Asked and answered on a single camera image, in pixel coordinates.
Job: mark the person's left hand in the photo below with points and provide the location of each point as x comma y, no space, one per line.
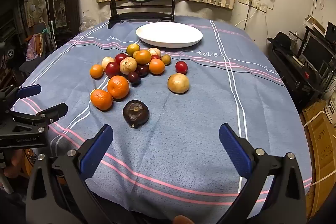
14,164

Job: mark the white oval plate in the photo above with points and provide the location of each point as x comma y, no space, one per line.
169,34

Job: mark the person's right hand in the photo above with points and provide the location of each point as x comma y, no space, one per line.
183,219

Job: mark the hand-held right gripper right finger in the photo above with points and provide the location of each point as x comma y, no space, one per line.
233,150

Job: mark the dark purple plum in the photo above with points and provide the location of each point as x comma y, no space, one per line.
134,78
143,71

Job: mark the white wall sockets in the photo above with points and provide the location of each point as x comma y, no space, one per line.
256,5

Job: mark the pale yellow round fruit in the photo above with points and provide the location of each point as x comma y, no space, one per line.
155,51
106,61

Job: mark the large orange tangerine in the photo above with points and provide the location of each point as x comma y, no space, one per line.
101,99
118,86

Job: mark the large tan round fruit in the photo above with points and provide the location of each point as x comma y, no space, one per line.
178,83

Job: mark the cardboard box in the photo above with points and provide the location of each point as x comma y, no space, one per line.
321,150

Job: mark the computer monitor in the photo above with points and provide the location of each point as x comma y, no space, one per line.
316,52

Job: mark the pink bag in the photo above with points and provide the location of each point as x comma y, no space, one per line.
35,47

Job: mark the black computer desk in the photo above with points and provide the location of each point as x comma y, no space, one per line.
294,77

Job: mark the dark red plum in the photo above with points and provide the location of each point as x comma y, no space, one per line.
112,69
120,57

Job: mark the small smooth orange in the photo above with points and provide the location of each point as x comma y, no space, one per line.
96,71
156,66
143,57

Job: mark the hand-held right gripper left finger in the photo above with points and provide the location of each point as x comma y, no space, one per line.
97,150

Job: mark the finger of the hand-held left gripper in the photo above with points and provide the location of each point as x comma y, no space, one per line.
29,90
53,111

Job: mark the dark object with round emblem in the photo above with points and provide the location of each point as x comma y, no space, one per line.
10,54

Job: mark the small red cherry tomato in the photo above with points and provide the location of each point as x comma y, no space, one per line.
181,67

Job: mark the blue striped tablecloth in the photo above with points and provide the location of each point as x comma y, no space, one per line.
183,129

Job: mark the black hat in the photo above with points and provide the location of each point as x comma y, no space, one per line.
279,40

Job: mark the clear plastic bags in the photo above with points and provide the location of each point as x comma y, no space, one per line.
88,22

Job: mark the black speaker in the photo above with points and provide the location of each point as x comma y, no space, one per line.
330,29

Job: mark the greenish yellow orange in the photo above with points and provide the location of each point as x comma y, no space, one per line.
132,49

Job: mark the white plastic bucket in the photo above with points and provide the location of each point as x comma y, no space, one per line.
331,109

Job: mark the spotted tan round fruit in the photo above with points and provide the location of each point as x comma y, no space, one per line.
128,65

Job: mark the white standing fan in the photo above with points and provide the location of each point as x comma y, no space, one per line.
34,7

